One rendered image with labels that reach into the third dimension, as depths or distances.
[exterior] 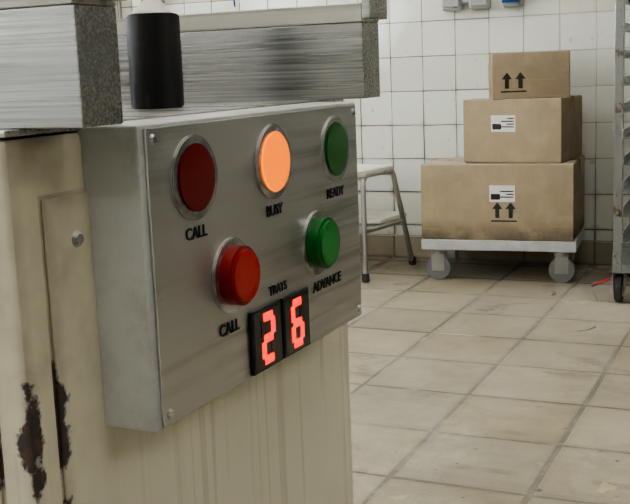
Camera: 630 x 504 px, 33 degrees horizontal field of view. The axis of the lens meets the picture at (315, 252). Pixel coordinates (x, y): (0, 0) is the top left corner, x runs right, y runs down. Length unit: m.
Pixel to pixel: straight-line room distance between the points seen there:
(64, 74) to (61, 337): 0.11
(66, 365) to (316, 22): 0.31
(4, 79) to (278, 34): 0.29
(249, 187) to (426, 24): 4.21
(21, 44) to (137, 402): 0.17
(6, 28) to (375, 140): 4.41
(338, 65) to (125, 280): 0.27
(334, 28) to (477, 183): 3.52
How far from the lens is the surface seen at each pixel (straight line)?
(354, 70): 0.68
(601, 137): 4.57
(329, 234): 0.61
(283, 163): 0.57
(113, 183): 0.47
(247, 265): 0.52
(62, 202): 0.47
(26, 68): 0.45
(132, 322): 0.48
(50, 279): 0.46
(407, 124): 4.77
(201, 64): 0.74
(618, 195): 3.79
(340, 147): 0.64
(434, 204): 4.25
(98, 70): 0.44
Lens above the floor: 0.86
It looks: 10 degrees down
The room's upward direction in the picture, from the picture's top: 2 degrees counter-clockwise
